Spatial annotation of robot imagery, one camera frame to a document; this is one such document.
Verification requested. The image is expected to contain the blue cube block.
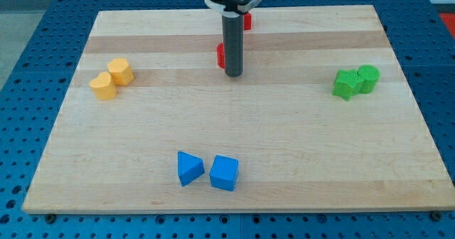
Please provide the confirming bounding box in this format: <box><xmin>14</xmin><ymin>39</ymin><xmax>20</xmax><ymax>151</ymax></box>
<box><xmin>209</xmin><ymin>155</ymin><xmax>239</xmax><ymax>191</ymax></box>

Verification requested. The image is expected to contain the blue triangle block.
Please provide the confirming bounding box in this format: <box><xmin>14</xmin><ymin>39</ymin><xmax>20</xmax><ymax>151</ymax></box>
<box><xmin>178</xmin><ymin>151</ymin><xmax>205</xmax><ymax>186</ymax></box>

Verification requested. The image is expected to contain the green circle block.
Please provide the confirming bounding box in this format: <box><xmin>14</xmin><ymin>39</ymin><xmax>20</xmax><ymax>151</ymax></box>
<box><xmin>357</xmin><ymin>65</ymin><xmax>380</xmax><ymax>94</ymax></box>

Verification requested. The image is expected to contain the green star block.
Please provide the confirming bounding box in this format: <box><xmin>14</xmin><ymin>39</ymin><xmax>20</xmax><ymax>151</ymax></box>
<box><xmin>332</xmin><ymin>69</ymin><xmax>365</xmax><ymax>101</ymax></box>

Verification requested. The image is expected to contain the red circle block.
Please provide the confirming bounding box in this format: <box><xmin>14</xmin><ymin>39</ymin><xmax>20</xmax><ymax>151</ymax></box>
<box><xmin>216</xmin><ymin>43</ymin><xmax>225</xmax><ymax>69</ymax></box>

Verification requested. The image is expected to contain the yellow hexagon block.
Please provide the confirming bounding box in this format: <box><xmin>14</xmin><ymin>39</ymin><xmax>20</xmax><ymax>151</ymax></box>
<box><xmin>107</xmin><ymin>58</ymin><xmax>134</xmax><ymax>86</ymax></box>

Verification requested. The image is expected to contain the red star block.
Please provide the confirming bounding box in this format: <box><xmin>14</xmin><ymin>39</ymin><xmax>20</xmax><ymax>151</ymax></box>
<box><xmin>243</xmin><ymin>13</ymin><xmax>252</xmax><ymax>31</ymax></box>

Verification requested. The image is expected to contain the yellow heart block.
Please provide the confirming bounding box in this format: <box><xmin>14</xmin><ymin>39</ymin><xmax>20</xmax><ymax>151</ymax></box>
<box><xmin>89</xmin><ymin>72</ymin><xmax>117</xmax><ymax>100</ymax></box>

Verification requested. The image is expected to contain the wooden board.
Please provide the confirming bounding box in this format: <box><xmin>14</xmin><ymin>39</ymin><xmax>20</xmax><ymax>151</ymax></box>
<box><xmin>22</xmin><ymin>5</ymin><xmax>454</xmax><ymax>215</ymax></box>

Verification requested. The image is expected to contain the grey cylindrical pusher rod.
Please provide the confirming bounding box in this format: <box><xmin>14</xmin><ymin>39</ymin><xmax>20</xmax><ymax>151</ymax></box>
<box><xmin>222</xmin><ymin>16</ymin><xmax>244</xmax><ymax>78</ymax></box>

